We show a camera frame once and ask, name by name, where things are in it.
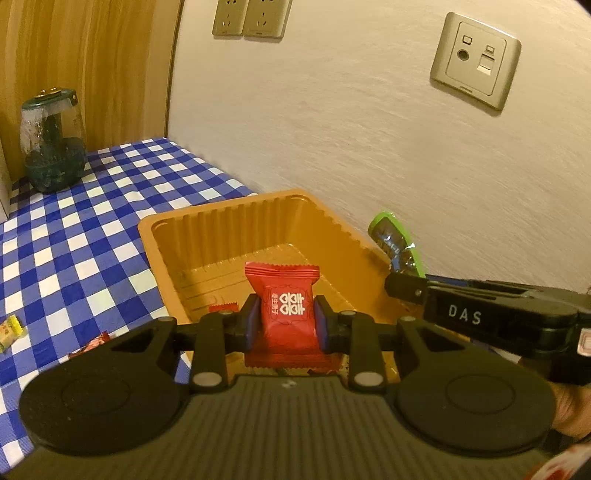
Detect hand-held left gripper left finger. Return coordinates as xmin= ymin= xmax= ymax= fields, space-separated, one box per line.
xmin=108 ymin=293 xmax=262 ymax=393

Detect red and white cloth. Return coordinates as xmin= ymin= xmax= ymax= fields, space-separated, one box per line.
xmin=526 ymin=443 xmax=591 ymax=480

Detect blue checkered tablecloth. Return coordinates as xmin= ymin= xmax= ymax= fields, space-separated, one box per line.
xmin=0 ymin=137 xmax=259 ymax=467

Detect red snack packet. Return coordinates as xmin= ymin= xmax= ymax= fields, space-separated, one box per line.
xmin=68 ymin=332 xmax=112 ymax=361

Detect beige network socket plate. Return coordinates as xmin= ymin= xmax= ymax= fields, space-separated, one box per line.
xmin=430 ymin=12 xmax=522 ymax=112

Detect orange plastic tray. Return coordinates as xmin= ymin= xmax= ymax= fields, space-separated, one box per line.
xmin=137 ymin=188 xmax=402 ymax=384

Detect yellow green candy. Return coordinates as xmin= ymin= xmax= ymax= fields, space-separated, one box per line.
xmin=0 ymin=315 xmax=28 ymax=354

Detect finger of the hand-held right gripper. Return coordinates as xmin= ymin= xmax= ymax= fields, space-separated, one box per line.
xmin=385 ymin=271 xmax=428 ymax=306

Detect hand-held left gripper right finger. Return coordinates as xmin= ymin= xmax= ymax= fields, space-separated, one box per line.
xmin=314 ymin=294 xmax=476 ymax=393

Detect green-edged snack packet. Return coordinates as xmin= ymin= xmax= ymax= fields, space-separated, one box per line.
xmin=368 ymin=211 xmax=426 ymax=278

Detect green glass jar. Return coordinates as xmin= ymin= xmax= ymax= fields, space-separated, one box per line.
xmin=21 ymin=89 xmax=88 ymax=193

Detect wooden panel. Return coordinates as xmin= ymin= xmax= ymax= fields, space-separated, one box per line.
xmin=0 ymin=0 xmax=185 ymax=185

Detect beige wall power socket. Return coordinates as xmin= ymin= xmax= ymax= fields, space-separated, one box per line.
xmin=212 ymin=0 xmax=250 ymax=37
xmin=243 ymin=0 xmax=293 ymax=40

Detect person's right hand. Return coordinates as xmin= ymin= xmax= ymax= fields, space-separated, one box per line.
xmin=549 ymin=382 xmax=591 ymax=439

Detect square red candy packet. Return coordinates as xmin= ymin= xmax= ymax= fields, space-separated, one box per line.
xmin=244 ymin=261 xmax=320 ymax=370

